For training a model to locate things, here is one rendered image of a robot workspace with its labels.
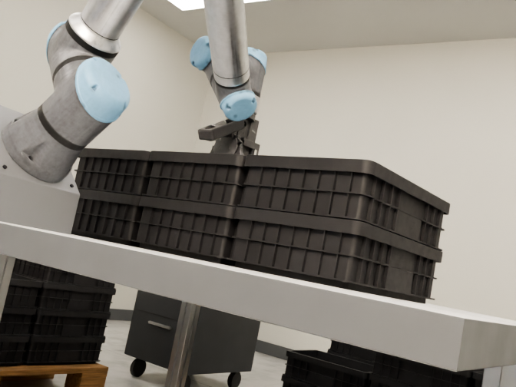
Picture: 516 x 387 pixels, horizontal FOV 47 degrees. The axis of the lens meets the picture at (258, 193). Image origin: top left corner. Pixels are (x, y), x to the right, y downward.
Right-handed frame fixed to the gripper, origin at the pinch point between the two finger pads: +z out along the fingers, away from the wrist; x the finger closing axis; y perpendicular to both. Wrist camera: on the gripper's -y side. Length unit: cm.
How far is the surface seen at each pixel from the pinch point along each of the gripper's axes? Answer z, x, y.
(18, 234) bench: 17, -22, -58
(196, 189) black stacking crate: 0.6, -0.5, -7.6
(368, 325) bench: 18, -71, -54
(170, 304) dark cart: 42, 137, 126
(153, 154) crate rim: -6.4, 14.5, -8.8
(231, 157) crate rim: -6.6, -10.0, -8.7
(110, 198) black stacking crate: 5.1, 26.8, -8.8
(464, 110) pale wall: -134, 79, 335
